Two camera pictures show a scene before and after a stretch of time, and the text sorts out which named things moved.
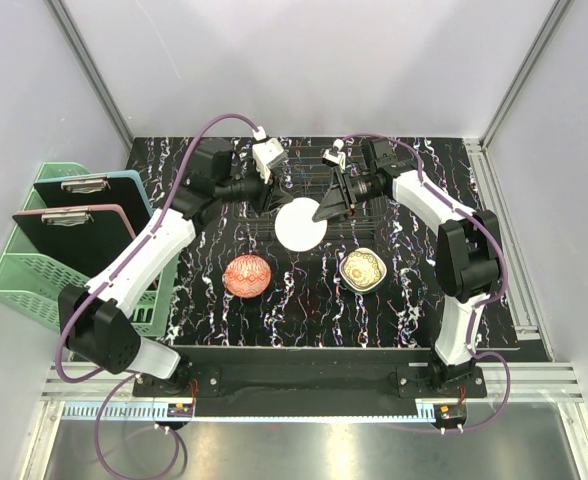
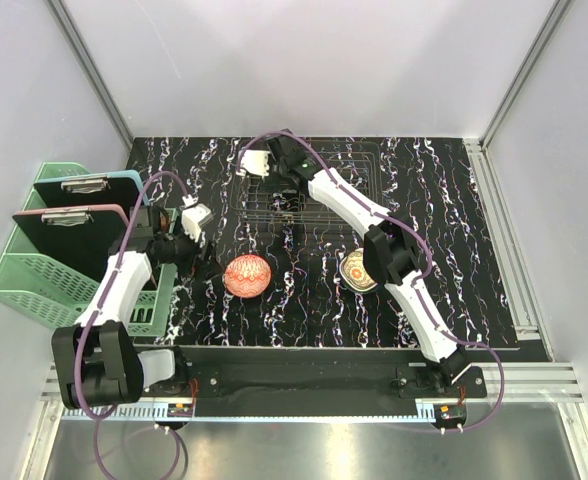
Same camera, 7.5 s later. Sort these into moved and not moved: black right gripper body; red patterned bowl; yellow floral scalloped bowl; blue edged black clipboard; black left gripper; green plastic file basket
Moved: black left gripper; black right gripper body
Not moved: yellow floral scalloped bowl; blue edged black clipboard; red patterned bowl; green plastic file basket
